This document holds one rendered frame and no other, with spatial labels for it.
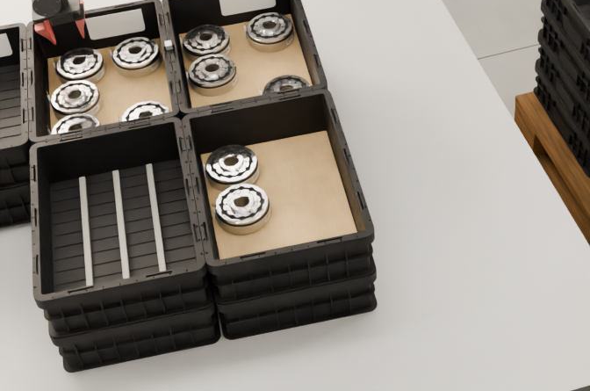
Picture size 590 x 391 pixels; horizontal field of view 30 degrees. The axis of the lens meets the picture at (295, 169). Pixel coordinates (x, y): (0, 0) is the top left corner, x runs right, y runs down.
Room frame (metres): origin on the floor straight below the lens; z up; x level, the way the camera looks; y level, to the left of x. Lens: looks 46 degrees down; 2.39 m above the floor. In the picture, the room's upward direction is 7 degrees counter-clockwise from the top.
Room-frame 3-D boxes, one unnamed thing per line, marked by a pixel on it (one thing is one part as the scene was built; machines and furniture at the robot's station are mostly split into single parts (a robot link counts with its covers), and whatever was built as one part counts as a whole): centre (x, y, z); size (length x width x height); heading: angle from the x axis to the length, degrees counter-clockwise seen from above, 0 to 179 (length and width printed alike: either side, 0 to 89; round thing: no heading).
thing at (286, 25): (1.95, 0.02, 0.86); 0.10 x 0.10 x 0.01
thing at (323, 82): (1.83, 0.08, 0.92); 0.40 x 0.30 x 0.02; 6
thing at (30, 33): (1.80, 0.38, 0.92); 0.40 x 0.30 x 0.02; 6
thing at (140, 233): (1.40, 0.34, 0.87); 0.40 x 0.30 x 0.11; 6
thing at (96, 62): (1.90, 0.44, 0.86); 0.10 x 0.10 x 0.01
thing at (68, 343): (1.40, 0.34, 0.76); 0.40 x 0.30 x 0.12; 6
